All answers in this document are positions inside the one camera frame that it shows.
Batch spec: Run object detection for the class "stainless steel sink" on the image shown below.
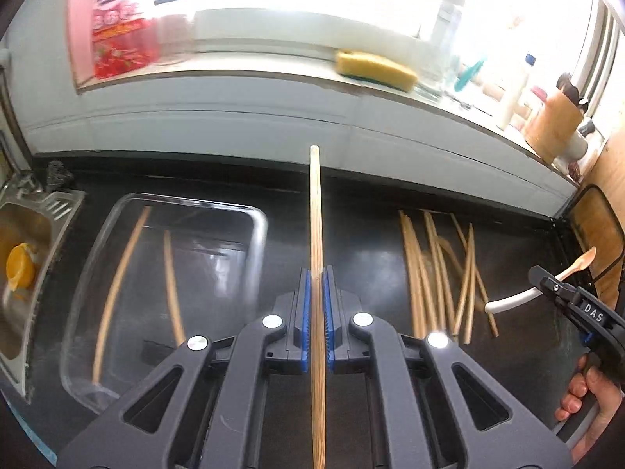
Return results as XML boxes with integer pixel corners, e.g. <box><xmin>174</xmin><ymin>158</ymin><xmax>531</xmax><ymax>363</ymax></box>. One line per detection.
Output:
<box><xmin>0</xmin><ymin>176</ymin><xmax>86</xmax><ymax>396</ymax></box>

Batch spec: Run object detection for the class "wooden utensil holder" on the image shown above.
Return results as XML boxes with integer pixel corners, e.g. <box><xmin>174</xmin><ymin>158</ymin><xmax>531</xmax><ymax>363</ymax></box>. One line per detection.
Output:
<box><xmin>525</xmin><ymin>90</ymin><xmax>584</xmax><ymax>164</ymax></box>

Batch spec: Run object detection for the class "white handled wooden spoon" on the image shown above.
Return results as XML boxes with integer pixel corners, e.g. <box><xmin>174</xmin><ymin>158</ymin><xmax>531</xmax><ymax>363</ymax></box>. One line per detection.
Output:
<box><xmin>484</xmin><ymin>247</ymin><xmax>597</xmax><ymax>314</ymax></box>

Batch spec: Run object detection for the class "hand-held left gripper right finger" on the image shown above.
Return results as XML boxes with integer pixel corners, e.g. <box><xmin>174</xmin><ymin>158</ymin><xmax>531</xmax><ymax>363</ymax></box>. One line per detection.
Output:
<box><xmin>322</xmin><ymin>266</ymin><xmax>572</xmax><ymax>469</ymax></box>

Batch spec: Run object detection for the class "white plastic bottle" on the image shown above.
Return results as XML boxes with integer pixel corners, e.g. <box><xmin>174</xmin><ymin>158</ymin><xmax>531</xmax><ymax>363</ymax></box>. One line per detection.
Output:
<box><xmin>497</xmin><ymin>54</ymin><xmax>533</xmax><ymax>130</ymax></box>

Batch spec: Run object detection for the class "wooden chopstick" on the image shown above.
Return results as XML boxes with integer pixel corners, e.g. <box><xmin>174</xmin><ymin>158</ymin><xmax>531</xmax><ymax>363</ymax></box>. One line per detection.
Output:
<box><xmin>92</xmin><ymin>206</ymin><xmax>153</xmax><ymax>384</ymax></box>
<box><xmin>309</xmin><ymin>145</ymin><xmax>327</xmax><ymax>469</ymax></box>

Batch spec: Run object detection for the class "yellow plastic cup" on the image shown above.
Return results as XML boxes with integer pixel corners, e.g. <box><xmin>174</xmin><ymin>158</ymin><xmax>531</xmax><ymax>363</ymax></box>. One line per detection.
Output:
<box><xmin>5</xmin><ymin>243</ymin><xmax>39</xmax><ymax>290</ymax></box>

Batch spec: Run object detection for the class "white cup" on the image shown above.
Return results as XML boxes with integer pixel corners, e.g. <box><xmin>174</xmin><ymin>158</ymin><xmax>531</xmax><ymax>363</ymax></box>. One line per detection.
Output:
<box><xmin>557</xmin><ymin>129</ymin><xmax>594</xmax><ymax>167</ymax></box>

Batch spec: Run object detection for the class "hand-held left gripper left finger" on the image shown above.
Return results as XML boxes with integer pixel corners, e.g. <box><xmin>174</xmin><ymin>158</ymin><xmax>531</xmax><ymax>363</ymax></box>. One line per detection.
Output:
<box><xmin>56</xmin><ymin>269</ymin><xmax>313</xmax><ymax>469</ymax></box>

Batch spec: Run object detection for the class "red printed packet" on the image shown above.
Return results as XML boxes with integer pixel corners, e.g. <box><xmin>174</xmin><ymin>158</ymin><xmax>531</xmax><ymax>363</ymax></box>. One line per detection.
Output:
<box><xmin>90</xmin><ymin>0</ymin><xmax>162</xmax><ymax>79</ymax></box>

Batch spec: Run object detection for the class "blue lidded clear container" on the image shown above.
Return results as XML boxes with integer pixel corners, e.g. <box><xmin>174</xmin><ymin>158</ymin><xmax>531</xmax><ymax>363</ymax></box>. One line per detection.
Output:
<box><xmin>154</xmin><ymin>0</ymin><xmax>196</xmax><ymax>59</ymax></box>

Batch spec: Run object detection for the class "clear glass baking dish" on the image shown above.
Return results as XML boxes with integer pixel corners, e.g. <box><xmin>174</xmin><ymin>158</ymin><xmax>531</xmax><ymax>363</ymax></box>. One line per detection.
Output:
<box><xmin>59</xmin><ymin>193</ymin><xmax>269</xmax><ymax>416</ymax></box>

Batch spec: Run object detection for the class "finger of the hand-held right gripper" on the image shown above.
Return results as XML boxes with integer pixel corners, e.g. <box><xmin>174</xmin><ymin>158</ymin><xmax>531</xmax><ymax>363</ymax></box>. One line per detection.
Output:
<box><xmin>528</xmin><ymin>265</ymin><xmax>582</xmax><ymax>313</ymax></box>

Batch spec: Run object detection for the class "dark steel wool scrubber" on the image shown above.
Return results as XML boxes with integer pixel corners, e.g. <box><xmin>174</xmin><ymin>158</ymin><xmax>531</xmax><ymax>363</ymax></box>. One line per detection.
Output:
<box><xmin>45</xmin><ymin>159</ymin><xmax>74</xmax><ymax>191</ymax></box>

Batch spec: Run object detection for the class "yellow and green sponge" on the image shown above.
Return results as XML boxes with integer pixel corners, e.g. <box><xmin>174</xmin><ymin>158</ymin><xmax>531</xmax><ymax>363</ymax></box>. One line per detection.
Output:
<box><xmin>334</xmin><ymin>50</ymin><xmax>420</xmax><ymax>93</ymax></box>

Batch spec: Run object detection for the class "pile of wooden chopsticks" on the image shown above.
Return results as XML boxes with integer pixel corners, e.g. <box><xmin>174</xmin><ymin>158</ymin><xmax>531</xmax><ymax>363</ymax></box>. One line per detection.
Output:
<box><xmin>398</xmin><ymin>209</ymin><xmax>500</xmax><ymax>345</ymax></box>

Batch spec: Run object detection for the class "person's right hand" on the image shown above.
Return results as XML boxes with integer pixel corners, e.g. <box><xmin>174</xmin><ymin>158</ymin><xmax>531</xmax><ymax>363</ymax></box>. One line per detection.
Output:
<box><xmin>555</xmin><ymin>354</ymin><xmax>618</xmax><ymax>465</ymax></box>

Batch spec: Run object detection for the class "teal plastic item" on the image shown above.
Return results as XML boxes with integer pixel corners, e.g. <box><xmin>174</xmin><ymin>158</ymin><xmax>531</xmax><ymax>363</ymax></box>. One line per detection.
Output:
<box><xmin>454</xmin><ymin>59</ymin><xmax>486</xmax><ymax>93</ymax></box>

